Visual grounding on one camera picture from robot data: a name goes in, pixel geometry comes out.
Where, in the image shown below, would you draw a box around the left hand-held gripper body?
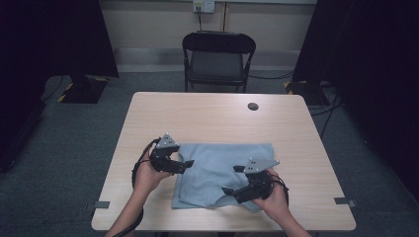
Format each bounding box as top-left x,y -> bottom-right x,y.
149,132 -> 186,175

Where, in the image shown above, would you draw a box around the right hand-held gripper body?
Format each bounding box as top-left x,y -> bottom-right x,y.
234,157 -> 281,204

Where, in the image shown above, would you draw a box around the light blue printed t-shirt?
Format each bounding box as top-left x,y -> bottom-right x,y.
171,142 -> 277,212

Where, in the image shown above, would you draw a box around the person's right hand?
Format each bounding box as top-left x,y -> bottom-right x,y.
251,168 -> 291,219

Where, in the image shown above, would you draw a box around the person's left hand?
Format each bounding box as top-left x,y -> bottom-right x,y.
133,147 -> 175,199

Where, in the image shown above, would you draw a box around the grey tape strip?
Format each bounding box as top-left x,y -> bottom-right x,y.
333,197 -> 357,208
84,200 -> 112,211

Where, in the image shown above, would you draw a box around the black folding chair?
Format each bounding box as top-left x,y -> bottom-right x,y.
182,30 -> 257,94

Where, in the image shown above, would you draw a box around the black stand base yellow stripes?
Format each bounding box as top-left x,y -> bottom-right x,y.
283,80 -> 331,107
56,74 -> 110,105

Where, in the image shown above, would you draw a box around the black curtain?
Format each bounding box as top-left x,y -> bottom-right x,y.
0,0 -> 121,107
292,0 -> 419,200

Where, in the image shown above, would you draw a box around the black floor cable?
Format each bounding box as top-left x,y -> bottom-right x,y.
248,70 -> 295,81

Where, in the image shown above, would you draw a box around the bundle of black floor cables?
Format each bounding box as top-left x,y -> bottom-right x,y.
308,82 -> 344,139

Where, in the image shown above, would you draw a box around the black socket cable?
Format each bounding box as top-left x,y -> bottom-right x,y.
196,6 -> 204,33

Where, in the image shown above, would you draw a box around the tan wall conduit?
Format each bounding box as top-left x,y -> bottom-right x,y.
221,1 -> 228,33

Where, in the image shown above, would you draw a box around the white wall socket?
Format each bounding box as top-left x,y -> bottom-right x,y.
192,0 -> 215,14

